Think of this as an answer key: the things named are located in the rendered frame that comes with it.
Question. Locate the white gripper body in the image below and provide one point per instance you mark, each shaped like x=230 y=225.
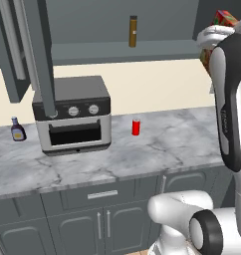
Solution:
x=210 y=36

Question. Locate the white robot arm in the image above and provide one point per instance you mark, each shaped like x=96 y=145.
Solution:
x=232 y=99

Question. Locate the red and green cereal box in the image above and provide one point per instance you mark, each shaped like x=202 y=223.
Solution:
x=224 y=18

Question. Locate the brown tall bottle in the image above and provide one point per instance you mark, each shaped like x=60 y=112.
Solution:
x=133 y=31

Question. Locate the red can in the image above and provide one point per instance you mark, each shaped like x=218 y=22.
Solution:
x=135 y=127

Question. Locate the white toaster oven knob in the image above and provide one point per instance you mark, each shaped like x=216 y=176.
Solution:
x=73 y=111
x=93 y=109

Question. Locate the grey base cabinet door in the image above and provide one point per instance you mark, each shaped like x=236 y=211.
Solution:
x=76 y=232
x=129 y=225
x=19 y=239
x=189 y=181

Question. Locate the grey toaster oven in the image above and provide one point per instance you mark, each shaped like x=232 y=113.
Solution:
x=76 y=99

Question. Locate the grey drawer front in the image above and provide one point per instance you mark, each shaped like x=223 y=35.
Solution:
x=16 y=209
x=125 y=192

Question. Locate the purple sauce bottle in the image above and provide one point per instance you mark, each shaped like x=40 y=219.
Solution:
x=18 y=132

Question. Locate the grey open wall cabinet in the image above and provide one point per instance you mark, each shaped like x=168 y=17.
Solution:
x=99 y=30

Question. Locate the grey wall cabinet door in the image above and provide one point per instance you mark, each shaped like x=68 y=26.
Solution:
x=43 y=59
x=6 y=73

